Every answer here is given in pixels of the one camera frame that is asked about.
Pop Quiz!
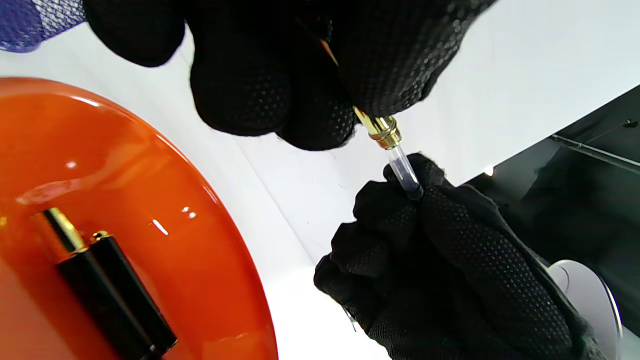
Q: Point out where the person's left hand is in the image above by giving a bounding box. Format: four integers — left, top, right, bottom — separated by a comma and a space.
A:
82, 0, 498, 152

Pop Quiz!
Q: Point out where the person's right hand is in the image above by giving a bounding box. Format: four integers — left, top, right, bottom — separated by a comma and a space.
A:
314, 152, 601, 360

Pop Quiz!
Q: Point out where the clear ink cartridge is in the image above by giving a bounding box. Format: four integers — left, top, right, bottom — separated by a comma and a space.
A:
387, 144, 425, 201

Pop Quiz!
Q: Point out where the grey and white controller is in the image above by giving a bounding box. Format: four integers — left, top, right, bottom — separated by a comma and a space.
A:
547, 259, 624, 360

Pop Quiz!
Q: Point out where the white partition board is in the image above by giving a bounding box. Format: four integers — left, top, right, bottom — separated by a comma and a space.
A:
235, 0, 640, 266

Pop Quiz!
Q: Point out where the orange plastic bowl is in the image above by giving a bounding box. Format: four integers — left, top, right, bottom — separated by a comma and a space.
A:
0, 77, 279, 360

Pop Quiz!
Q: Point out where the blue mesh pen holder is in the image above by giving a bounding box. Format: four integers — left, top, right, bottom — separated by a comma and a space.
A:
0, 0, 87, 54

